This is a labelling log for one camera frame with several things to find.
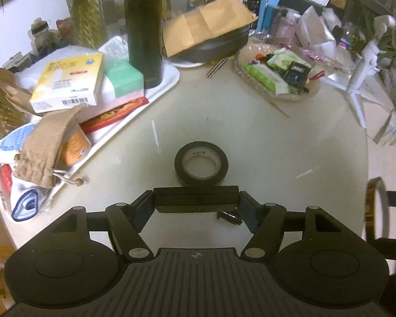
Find thin wooden stick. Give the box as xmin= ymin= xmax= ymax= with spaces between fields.
xmin=267 ymin=98 xmax=290 ymax=119

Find black thermos bottle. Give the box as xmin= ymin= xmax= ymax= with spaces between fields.
xmin=123 ymin=0 xmax=164 ymax=90

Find wide glass vase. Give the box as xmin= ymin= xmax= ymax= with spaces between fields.
xmin=0 ymin=73 xmax=27 ymax=141

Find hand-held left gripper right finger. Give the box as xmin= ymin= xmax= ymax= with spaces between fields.
xmin=239 ymin=191 xmax=345 ymax=261

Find brown paper piece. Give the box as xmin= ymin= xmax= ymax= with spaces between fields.
xmin=0 ymin=68 xmax=37 ymax=113

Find red white packet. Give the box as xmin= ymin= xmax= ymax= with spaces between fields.
xmin=0 ymin=163 xmax=14 ymax=212

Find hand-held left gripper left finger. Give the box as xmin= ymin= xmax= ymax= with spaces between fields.
xmin=48 ymin=190 xmax=155 ymax=261

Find black round pan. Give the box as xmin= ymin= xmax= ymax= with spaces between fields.
xmin=185 ymin=23 xmax=251 ymax=63

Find black tape roll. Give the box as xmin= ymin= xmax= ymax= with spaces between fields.
xmin=174 ymin=141 xmax=229 ymax=187

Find green wet wipe packet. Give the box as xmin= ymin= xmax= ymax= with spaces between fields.
xmin=244 ymin=63 xmax=290 ymax=96

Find large amber tape roll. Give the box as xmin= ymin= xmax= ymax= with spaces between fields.
xmin=363 ymin=176 xmax=390 ymax=244

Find white fringed cloth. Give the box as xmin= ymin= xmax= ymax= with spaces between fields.
xmin=366 ymin=106 xmax=396 ymax=153

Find brown chopsticks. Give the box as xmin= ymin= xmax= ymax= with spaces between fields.
xmin=206 ymin=56 xmax=230 ymax=79

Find cola bottle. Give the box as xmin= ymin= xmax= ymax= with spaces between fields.
xmin=337 ymin=23 xmax=356 ymax=52

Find green tissue pack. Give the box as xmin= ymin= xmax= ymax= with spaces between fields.
xmin=105 ymin=63 xmax=145 ymax=99

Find pink liquid bottle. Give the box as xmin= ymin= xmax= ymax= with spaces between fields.
xmin=277 ymin=11 xmax=301 ymax=39

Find ribbed glass vase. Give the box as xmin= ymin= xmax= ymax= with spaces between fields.
xmin=58 ymin=0 xmax=108 ymax=49

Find blue carton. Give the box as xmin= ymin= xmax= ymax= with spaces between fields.
xmin=257 ymin=0 xmax=281 ymax=34

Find long white tray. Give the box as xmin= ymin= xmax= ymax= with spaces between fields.
xmin=36 ymin=36 xmax=181 ymax=212

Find black carton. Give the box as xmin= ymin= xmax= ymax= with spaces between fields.
xmin=242 ymin=0 xmax=268 ymax=12

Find blue white mask package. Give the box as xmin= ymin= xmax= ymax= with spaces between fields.
xmin=10 ymin=185 xmax=53 ymax=222

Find small white tray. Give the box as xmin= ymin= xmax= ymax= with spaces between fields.
xmin=167 ymin=54 xmax=218 ymax=69

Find white green packet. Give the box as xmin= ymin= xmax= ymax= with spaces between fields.
xmin=267 ymin=49 xmax=304 ymax=70

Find burlap drawstring pouch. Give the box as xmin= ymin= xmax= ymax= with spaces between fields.
xmin=12 ymin=106 xmax=87 ymax=189

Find white flat box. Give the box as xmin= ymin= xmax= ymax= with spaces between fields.
xmin=82 ymin=79 xmax=146 ymax=119

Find white blue packet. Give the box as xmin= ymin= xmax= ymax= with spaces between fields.
xmin=0 ymin=122 xmax=37 ymax=166

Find black foil packet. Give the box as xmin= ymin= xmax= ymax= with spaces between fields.
xmin=282 ymin=61 xmax=313 ymax=93

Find clear glass bowl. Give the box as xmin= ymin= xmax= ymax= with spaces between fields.
xmin=234 ymin=44 xmax=321 ymax=102

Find white gimbal tripod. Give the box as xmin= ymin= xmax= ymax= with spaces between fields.
xmin=323 ymin=15 xmax=396 ymax=128

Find orange packet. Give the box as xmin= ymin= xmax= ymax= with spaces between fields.
xmin=60 ymin=129 xmax=92 ymax=166

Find yellow cardboard box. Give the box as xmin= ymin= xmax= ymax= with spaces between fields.
xmin=30 ymin=52 xmax=104 ymax=114

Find pink patterned packet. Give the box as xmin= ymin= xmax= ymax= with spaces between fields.
xmin=300 ymin=48 xmax=354 ymax=73

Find red envelope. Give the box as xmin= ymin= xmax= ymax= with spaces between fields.
xmin=79 ymin=97 xmax=150 ymax=135

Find brown paper envelope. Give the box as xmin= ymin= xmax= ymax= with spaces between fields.
xmin=162 ymin=0 xmax=258 ymax=58

